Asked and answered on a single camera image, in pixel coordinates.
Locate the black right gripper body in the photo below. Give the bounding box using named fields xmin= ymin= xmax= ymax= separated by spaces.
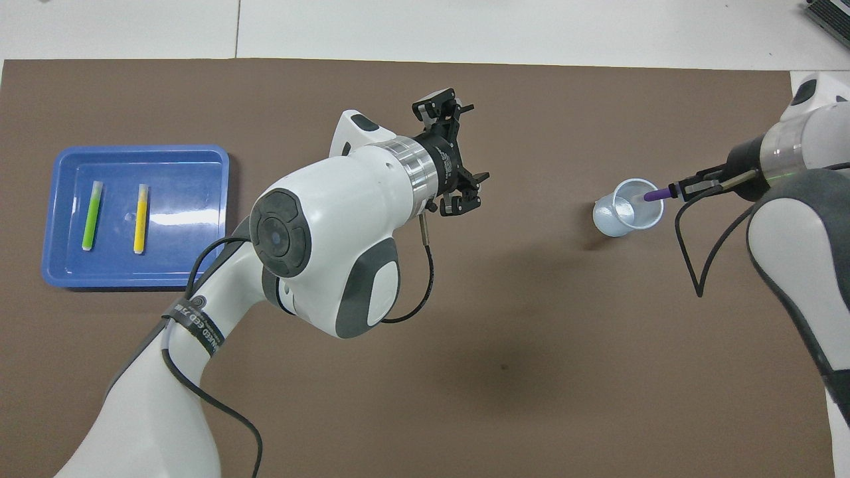
xmin=726 ymin=135 xmax=776 ymax=203

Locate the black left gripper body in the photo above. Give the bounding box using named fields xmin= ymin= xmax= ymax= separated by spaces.
xmin=413 ymin=128 xmax=477 ymax=198

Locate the yellow pen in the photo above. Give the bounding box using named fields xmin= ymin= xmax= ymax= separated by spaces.
xmin=133 ymin=184 xmax=149 ymax=255

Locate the green pen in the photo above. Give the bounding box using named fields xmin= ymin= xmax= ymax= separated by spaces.
xmin=81 ymin=181 xmax=104 ymax=252

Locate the translucent plastic cup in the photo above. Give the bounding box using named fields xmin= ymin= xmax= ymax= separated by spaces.
xmin=592 ymin=178 xmax=665 ymax=238

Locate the dark grey device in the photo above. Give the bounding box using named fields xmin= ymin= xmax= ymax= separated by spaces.
xmin=804 ymin=0 xmax=850 ymax=42

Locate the brown table mat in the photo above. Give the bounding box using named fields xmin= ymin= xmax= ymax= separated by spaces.
xmin=0 ymin=58 xmax=836 ymax=478

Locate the blue plastic tray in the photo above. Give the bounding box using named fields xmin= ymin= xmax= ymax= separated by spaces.
xmin=41 ymin=145 xmax=230 ymax=289

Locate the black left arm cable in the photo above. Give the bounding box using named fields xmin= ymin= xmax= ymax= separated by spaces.
xmin=159 ymin=216 xmax=436 ymax=478

